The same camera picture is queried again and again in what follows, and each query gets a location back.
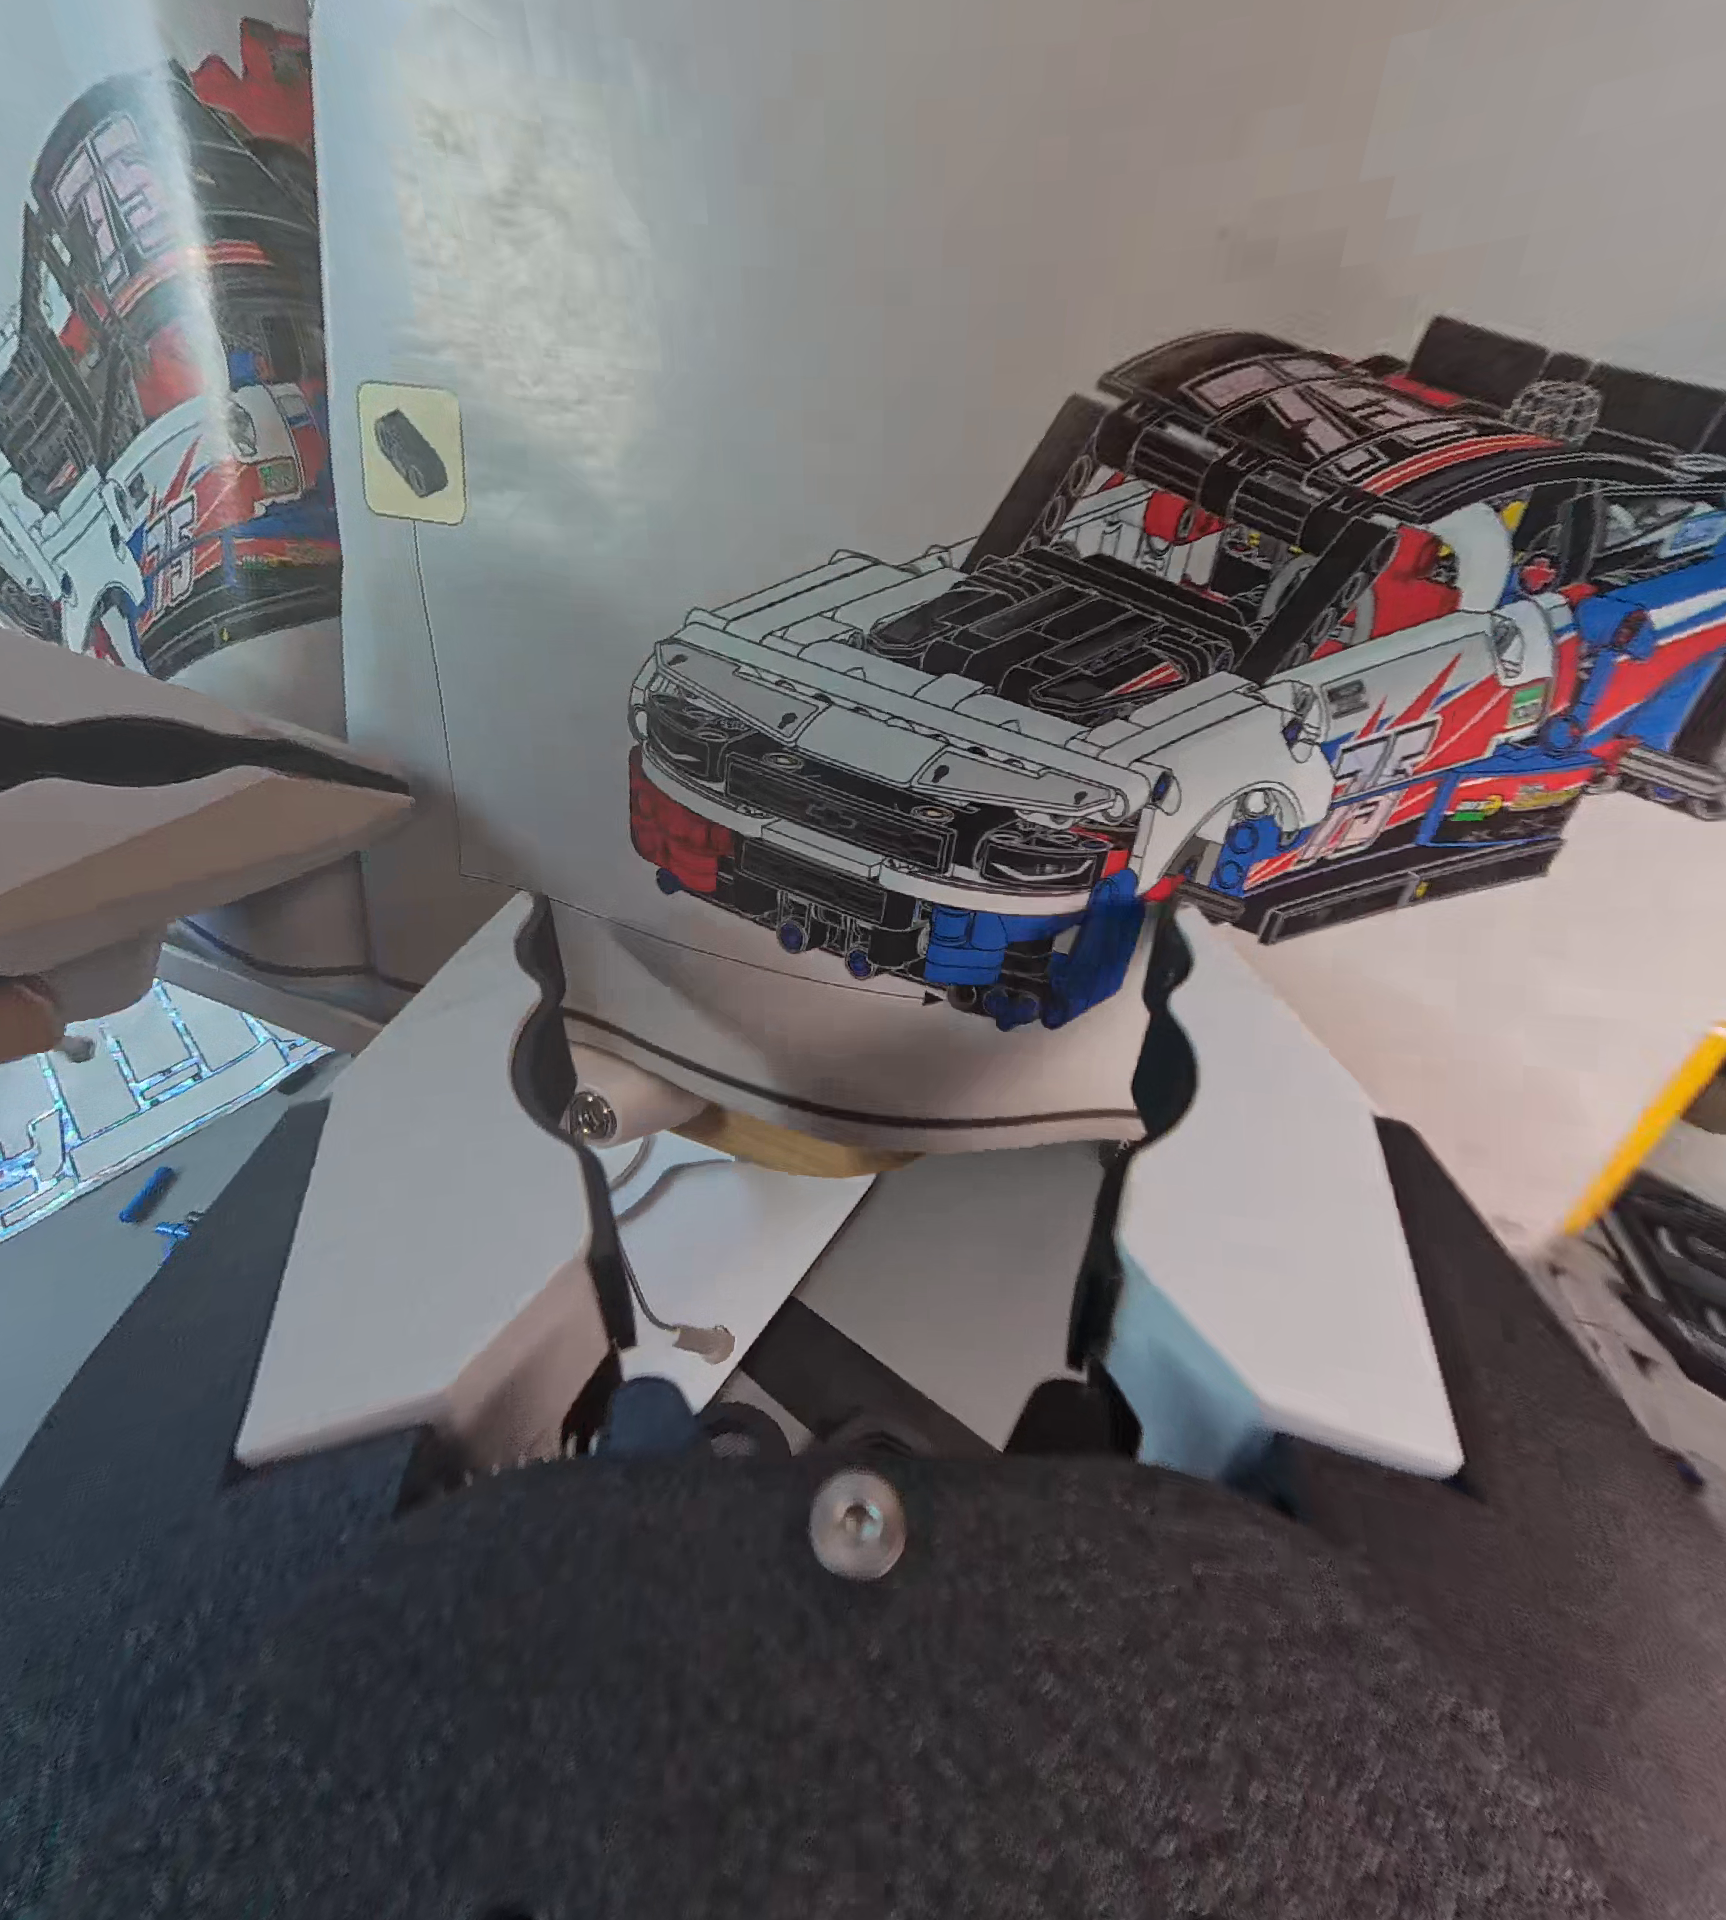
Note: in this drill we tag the toy car instruction booklet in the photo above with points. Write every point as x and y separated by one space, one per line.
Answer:
877 300

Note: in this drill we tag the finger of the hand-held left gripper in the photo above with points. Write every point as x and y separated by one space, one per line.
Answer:
203 857
53 677

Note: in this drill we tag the white book stand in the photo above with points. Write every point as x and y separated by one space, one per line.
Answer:
743 1259

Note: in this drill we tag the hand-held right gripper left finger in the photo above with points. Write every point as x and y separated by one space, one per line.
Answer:
412 1232

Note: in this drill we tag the holographic sticker sheet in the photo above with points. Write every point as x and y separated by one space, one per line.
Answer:
53 1157

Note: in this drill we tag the small blue toy pin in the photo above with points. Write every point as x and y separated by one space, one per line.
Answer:
147 1193

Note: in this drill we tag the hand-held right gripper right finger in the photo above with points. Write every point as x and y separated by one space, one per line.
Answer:
1254 1276

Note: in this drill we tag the toy car box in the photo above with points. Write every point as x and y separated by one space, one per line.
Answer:
1705 1290

